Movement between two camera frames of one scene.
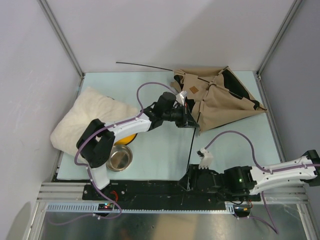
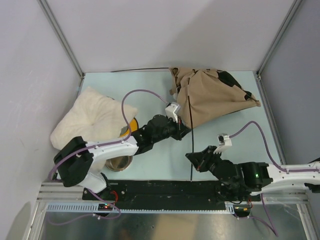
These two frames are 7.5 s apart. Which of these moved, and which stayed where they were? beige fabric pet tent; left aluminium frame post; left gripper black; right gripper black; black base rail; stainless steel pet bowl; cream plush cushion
Moved: right gripper black; beige fabric pet tent; left gripper black
Stayed: black base rail; cream plush cushion; left aluminium frame post; stainless steel pet bowl
